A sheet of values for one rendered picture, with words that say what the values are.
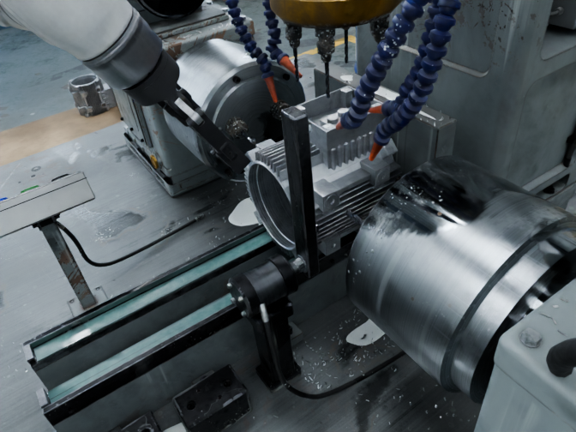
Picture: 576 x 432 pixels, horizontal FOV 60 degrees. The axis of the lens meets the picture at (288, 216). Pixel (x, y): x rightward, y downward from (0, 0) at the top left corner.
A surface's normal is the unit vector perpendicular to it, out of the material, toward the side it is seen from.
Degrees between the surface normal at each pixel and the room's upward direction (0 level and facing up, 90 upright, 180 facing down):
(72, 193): 57
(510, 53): 90
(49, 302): 0
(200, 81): 36
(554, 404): 90
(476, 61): 90
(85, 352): 90
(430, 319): 69
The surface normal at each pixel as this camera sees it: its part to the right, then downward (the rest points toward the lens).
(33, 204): 0.42, 0.00
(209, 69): -0.42, -0.53
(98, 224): -0.09, -0.77
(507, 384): -0.83, 0.40
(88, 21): 0.51, 0.62
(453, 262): -0.59, -0.33
